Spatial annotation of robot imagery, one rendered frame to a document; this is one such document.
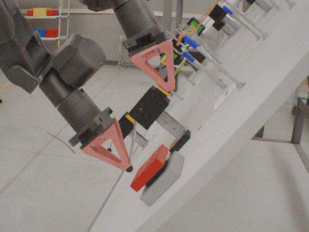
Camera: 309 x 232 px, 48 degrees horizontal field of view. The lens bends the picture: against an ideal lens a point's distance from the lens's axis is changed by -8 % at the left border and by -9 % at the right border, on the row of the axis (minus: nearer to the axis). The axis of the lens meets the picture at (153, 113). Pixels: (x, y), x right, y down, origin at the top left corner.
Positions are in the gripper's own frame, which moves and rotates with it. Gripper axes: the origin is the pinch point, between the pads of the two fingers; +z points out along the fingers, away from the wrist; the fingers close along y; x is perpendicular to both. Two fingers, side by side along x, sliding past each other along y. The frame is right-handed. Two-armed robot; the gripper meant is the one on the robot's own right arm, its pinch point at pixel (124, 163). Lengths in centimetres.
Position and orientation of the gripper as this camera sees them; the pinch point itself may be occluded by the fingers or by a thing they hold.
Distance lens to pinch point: 64.1
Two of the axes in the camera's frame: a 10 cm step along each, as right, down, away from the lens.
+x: -7.6, 6.2, 1.9
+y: 0.9, -1.9, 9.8
